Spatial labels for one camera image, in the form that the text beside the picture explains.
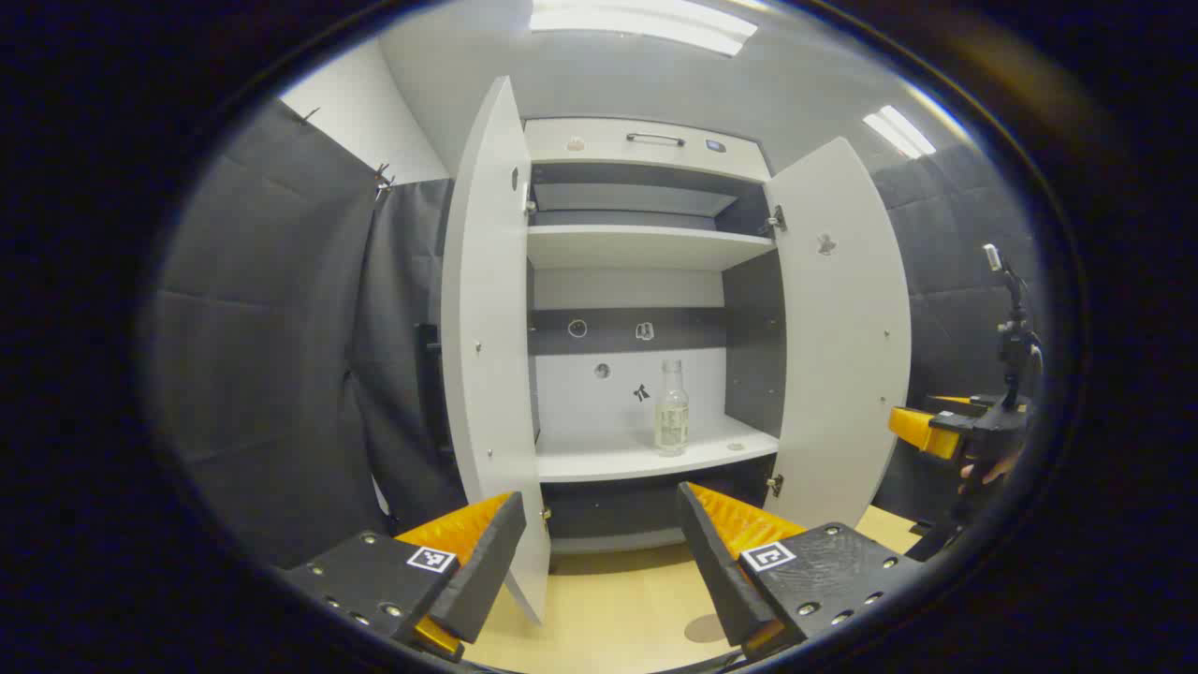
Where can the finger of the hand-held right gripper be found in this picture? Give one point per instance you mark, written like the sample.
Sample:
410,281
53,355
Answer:
922,431
955,402

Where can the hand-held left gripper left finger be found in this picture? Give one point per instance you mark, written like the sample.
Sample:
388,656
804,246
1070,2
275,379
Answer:
487,562

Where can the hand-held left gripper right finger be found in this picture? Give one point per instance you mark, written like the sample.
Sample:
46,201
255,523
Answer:
711,562

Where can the round brown coaster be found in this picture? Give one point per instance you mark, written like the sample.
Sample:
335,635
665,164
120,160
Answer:
702,629

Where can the clear glass bottle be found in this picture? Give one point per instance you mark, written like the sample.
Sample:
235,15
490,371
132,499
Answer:
672,421

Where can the white cabinet drawer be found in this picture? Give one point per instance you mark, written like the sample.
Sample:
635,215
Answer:
599,154

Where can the black tripod stand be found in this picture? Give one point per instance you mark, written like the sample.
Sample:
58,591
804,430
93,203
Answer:
1015,337

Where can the small ceiling light panel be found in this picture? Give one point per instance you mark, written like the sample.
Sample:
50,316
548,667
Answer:
898,131

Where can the black backdrop cloth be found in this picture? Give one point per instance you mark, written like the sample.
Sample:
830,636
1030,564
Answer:
262,356

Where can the large ceiling light panel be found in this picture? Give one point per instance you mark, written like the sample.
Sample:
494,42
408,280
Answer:
646,23

